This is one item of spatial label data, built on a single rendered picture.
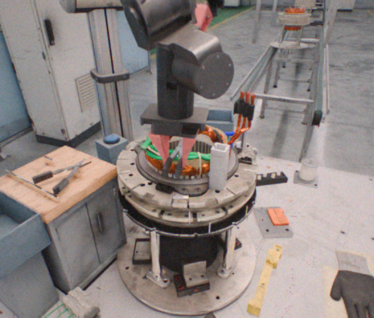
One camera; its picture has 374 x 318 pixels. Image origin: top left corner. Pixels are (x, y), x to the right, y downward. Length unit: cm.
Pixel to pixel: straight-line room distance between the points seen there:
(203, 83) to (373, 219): 89
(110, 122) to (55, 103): 187
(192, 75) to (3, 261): 47
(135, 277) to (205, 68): 59
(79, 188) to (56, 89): 223
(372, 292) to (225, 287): 35
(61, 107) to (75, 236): 225
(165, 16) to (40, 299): 64
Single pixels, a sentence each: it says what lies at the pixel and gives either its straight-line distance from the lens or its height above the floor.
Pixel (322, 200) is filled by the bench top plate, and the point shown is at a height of 78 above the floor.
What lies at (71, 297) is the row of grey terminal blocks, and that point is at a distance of 79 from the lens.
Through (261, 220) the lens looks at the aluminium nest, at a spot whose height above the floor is 80.
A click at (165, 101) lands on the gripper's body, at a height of 129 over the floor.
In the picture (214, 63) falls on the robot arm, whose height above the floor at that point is 136.
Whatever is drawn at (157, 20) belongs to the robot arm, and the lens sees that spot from 40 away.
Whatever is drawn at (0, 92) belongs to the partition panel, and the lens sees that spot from 314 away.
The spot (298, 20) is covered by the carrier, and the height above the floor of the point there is 105.
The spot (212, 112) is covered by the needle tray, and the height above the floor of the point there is 105.
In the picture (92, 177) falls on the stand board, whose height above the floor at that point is 107.
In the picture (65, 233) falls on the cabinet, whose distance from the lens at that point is 70.
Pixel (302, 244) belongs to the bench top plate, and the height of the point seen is 78.
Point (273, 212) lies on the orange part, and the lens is 100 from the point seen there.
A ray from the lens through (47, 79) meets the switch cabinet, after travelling 285.
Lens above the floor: 145
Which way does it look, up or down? 33 degrees down
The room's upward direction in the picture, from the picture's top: straight up
